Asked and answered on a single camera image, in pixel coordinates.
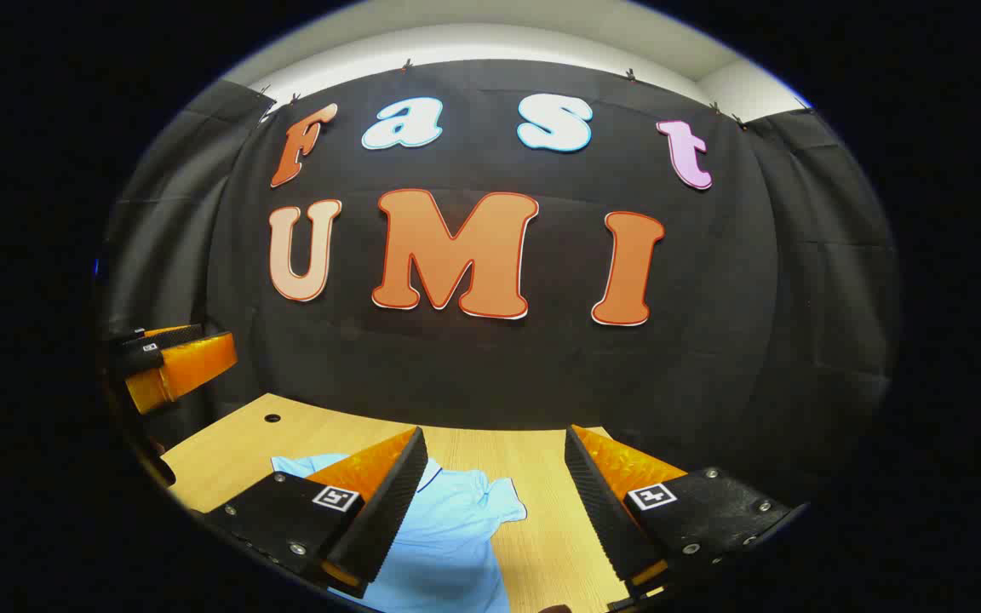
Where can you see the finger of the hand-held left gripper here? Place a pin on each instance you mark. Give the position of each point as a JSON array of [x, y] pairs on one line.
[[192, 366], [180, 336]]

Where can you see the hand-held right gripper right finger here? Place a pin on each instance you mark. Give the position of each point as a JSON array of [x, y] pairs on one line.
[[601, 511]]

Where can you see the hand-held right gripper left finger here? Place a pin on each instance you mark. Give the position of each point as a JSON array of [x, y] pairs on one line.
[[388, 511]]

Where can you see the light blue T-shirt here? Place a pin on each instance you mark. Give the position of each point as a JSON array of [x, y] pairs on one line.
[[456, 545]]

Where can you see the black backdrop cloth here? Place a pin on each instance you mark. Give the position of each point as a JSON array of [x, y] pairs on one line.
[[542, 375]]

